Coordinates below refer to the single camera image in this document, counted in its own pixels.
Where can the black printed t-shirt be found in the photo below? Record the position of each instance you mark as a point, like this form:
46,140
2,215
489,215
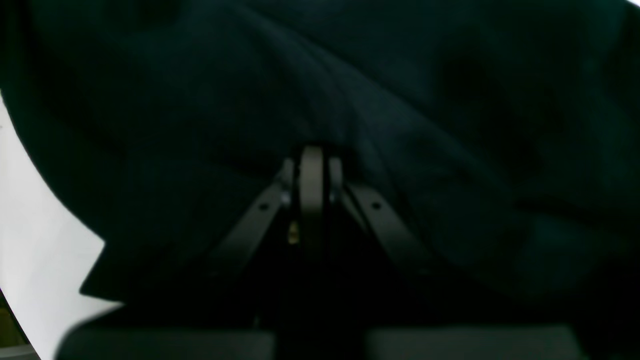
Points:
503,133

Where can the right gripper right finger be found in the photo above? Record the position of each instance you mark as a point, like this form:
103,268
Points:
414,262

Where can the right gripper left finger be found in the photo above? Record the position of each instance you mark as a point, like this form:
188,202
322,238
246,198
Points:
224,267

